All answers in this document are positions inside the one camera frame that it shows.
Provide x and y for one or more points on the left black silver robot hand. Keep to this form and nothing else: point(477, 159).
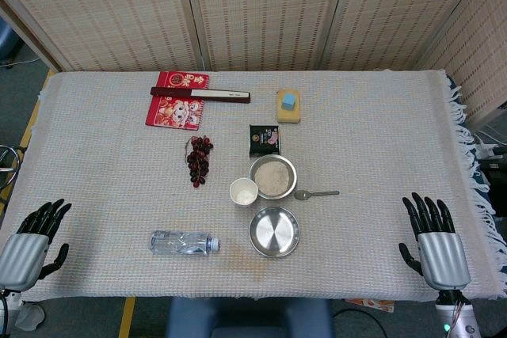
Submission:
point(24, 255)

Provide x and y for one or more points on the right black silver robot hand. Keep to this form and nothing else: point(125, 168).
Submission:
point(441, 255)

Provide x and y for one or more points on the metal spoon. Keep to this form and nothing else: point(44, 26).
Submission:
point(303, 194)

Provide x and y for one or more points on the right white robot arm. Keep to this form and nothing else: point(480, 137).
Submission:
point(459, 318)

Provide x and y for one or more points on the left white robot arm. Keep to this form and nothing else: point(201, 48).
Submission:
point(8, 297)

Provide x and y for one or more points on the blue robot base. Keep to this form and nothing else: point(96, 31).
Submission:
point(245, 318)

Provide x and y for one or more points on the steel bowl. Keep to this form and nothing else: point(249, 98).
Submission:
point(292, 176)

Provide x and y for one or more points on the empty steel plate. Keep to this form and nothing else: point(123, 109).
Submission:
point(274, 232)

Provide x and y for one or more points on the white paper cup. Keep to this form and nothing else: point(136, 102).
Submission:
point(243, 195)

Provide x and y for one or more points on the grey cloth rag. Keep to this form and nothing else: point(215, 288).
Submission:
point(29, 316)

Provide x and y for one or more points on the orange printed packet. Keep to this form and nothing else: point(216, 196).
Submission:
point(376, 306)

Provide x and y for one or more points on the black box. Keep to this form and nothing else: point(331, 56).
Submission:
point(495, 179)

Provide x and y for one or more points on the white power strip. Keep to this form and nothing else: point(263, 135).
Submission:
point(489, 150)

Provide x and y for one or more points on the beige woven tablecloth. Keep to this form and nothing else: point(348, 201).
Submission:
point(356, 136)

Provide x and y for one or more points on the clear plastic water bottle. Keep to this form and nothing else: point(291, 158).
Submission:
point(178, 242)

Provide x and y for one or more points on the dark red grape bunch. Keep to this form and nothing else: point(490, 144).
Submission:
point(198, 160)

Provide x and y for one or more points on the red paper packet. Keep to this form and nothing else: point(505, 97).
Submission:
point(174, 114)

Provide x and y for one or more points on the yellow sponge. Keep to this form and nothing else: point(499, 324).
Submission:
point(289, 116)

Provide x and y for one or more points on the bamboo folding screen panel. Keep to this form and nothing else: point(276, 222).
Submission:
point(269, 9)
point(483, 49)
point(31, 33)
point(99, 9)
point(396, 9)

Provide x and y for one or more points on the black snack packet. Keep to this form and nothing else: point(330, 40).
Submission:
point(263, 140)

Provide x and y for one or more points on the light blue cube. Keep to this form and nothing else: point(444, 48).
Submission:
point(289, 101)

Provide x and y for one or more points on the dark red folded fan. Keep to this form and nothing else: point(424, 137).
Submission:
point(222, 95)

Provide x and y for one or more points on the chrome stool frame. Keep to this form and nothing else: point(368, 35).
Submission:
point(4, 170)

